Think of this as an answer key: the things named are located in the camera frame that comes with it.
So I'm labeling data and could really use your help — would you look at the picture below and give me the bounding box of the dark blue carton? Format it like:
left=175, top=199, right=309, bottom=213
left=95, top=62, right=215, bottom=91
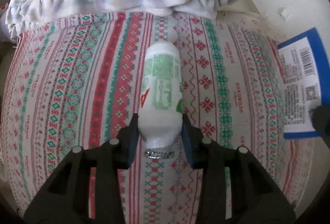
left=278, top=28, right=329, bottom=140

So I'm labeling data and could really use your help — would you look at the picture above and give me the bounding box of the white green bottle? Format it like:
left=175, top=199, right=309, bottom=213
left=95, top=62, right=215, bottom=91
left=138, top=41, right=183, bottom=159

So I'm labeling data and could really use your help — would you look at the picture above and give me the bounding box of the patterned red green bedsheet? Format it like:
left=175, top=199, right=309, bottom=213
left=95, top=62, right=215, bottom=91
left=1, top=12, right=314, bottom=223

